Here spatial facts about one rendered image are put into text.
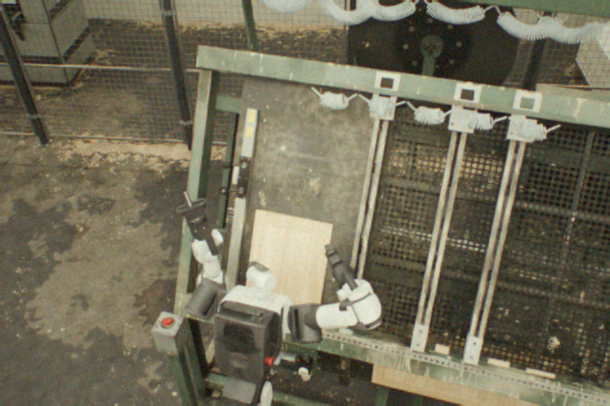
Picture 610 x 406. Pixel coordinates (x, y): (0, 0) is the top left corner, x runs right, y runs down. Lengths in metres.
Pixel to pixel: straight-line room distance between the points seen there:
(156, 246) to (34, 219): 1.08
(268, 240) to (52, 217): 2.62
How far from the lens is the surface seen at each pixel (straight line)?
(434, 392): 3.37
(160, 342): 2.91
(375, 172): 2.56
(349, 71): 2.54
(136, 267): 4.43
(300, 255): 2.75
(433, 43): 2.93
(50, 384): 4.01
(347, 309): 2.10
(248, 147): 2.72
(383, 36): 3.01
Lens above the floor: 3.17
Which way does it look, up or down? 42 degrees down
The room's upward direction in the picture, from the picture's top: straight up
